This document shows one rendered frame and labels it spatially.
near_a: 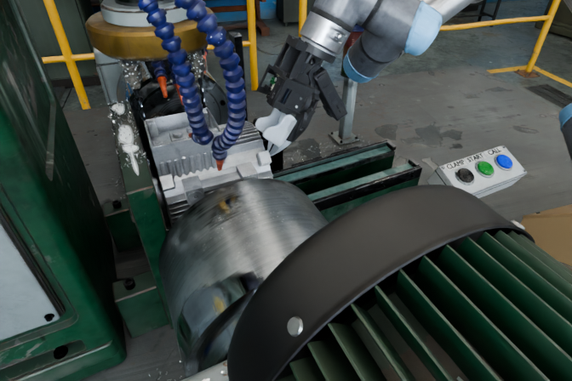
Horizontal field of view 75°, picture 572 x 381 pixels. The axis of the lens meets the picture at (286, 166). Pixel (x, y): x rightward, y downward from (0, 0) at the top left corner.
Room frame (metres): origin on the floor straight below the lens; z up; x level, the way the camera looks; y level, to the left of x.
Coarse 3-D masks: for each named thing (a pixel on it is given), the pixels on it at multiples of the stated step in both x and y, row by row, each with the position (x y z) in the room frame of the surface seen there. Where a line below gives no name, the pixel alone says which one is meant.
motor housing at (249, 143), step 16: (224, 128) 0.63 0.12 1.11; (240, 144) 0.58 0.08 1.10; (256, 144) 0.59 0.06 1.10; (240, 160) 0.56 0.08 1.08; (256, 160) 0.57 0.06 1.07; (176, 176) 0.51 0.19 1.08; (208, 176) 0.53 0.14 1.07; (224, 176) 0.53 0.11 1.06; (176, 192) 0.49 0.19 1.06; (208, 192) 0.50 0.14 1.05; (176, 208) 0.48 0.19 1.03
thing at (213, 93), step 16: (144, 64) 0.84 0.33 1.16; (144, 80) 0.76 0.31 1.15; (208, 80) 0.81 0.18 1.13; (128, 96) 0.75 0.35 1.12; (144, 96) 0.74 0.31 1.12; (160, 96) 0.76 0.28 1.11; (176, 96) 0.77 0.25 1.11; (208, 96) 0.80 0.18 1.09; (224, 96) 0.82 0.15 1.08; (144, 112) 0.74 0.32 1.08; (160, 112) 0.75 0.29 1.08; (176, 112) 0.77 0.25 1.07; (224, 112) 0.82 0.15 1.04; (144, 128) 0.73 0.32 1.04; (144, 144) 0.73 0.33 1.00
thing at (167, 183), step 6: (258, 156) 0.56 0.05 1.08; (264, 156) 0.56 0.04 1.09; (270, 156) 0.57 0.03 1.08; (258, 162) 0.56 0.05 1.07; (264, 162) 0.55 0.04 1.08; (270, 162) 0.56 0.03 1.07; (168, 174) 0.50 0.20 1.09; (162, 180) 0.49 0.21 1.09; (168, 180) 0.49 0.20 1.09; (162, 186) 0.48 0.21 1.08; (168, 186) 0.48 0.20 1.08; (174, 186) 0.49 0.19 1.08
